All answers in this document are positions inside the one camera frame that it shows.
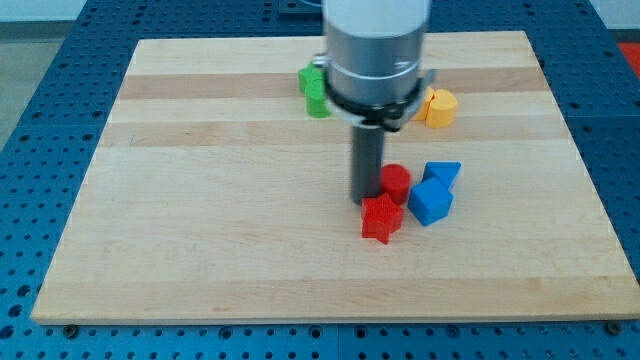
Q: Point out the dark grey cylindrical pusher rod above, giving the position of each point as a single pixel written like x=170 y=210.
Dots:
x=366 y=162

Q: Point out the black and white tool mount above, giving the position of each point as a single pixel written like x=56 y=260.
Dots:
x=390 y=117

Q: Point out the red star block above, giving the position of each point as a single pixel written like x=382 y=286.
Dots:
x=380 y=217

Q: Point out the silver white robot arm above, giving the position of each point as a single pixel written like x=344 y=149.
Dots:
x=372 y=76

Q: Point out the blue cube block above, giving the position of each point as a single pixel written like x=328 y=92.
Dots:
x=430 y=201

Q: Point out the green cube block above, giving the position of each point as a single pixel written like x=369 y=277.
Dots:
x=308 y=75

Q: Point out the yellow orange block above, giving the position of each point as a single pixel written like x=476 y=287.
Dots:
x=423 y=110

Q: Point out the red cylinder block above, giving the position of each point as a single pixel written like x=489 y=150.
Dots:
x=395 y=181

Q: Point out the yellow cylinder block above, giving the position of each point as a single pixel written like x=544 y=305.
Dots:
x=442 y=109

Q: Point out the green cylinder block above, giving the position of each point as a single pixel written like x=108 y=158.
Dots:
x=316 y=99

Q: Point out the blue triangle block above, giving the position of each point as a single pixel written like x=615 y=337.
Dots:
x=444 y=171

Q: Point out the light wooden board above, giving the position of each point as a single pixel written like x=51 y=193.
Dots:
x=213 y=198

